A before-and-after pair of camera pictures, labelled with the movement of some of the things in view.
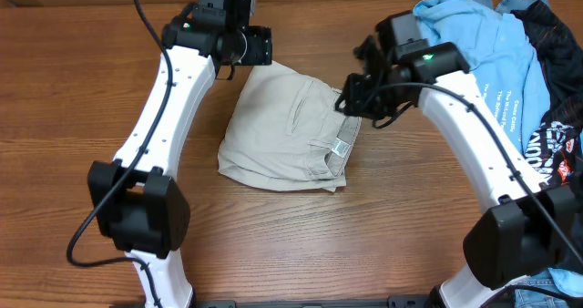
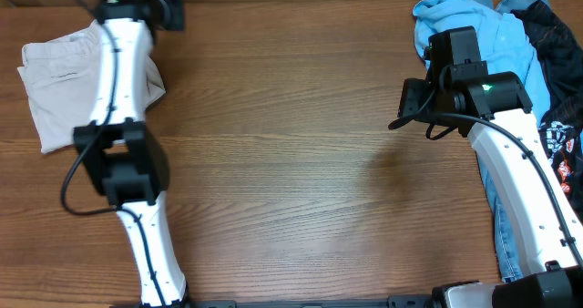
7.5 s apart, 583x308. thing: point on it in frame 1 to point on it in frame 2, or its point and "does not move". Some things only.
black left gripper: (260, 45) to (177, 6)
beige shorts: (287, 132) to (61, 73)
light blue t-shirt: (506, 66) does not move
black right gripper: (354, 106) to (412, 91)
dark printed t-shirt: (555, 148) does not move
